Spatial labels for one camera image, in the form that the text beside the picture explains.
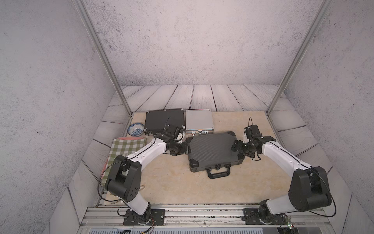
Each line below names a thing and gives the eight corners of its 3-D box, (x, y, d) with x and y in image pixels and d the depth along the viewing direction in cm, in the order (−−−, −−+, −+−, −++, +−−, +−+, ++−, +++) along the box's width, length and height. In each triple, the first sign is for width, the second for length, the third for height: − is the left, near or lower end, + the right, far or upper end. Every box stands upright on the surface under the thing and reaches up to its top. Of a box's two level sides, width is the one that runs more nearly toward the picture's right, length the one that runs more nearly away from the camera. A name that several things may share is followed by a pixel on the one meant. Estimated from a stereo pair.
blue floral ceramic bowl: (127, 136, 106) (125, 133, 104) (131, 124, 113) (129, 122, 111) (142, 136, 106) (141, 133, 104) (145, 124, 113) (144, 122, 111)
